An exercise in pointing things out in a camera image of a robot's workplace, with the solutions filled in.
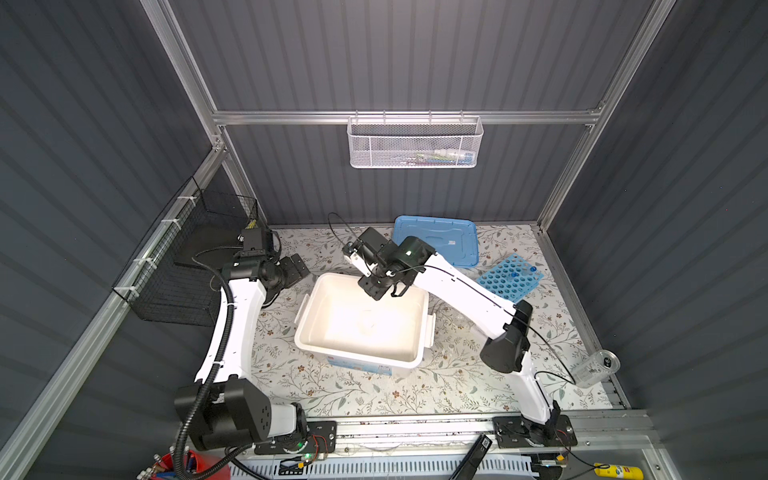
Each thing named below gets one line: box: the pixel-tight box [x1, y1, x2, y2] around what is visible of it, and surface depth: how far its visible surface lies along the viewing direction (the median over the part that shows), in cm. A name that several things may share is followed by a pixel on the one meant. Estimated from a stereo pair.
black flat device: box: [449, 433, 493, 480], surface depth 71 cm
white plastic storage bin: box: [294, 273, 436, 376], surface depth 83 cm
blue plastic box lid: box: [393, 215, 479, 268], surface depth 122 cm
